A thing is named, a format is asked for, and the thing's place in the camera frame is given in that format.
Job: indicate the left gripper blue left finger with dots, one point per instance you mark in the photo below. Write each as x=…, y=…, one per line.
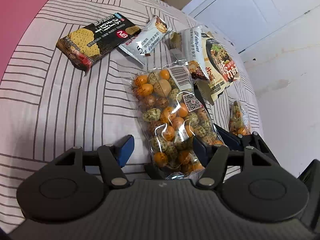
x=123, y=149

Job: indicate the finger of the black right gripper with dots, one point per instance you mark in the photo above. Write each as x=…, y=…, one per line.
x=228, y=136

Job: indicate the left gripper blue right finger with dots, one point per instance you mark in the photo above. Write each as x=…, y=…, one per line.
x=202, y=150

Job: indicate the large mixed nuts bag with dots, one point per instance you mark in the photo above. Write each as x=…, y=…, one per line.
x=171, y=117

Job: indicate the black soda cracker pack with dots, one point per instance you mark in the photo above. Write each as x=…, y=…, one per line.
x=86, y=46

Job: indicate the white snack bar packet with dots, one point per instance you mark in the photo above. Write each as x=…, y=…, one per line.
x=141, y=45
x=191, y=45

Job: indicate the small mixed nuts bag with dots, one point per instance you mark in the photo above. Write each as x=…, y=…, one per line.
x=239, y=122

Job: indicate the instant noodle packet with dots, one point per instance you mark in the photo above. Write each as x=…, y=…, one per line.
x=220, y=66

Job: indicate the striped bed sheet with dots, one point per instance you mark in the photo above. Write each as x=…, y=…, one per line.
x=48, y=106

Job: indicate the white door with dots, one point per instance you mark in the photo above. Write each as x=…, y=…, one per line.
x=245, y=22

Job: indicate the pink storage box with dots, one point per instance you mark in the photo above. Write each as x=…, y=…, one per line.
x=16, y=15

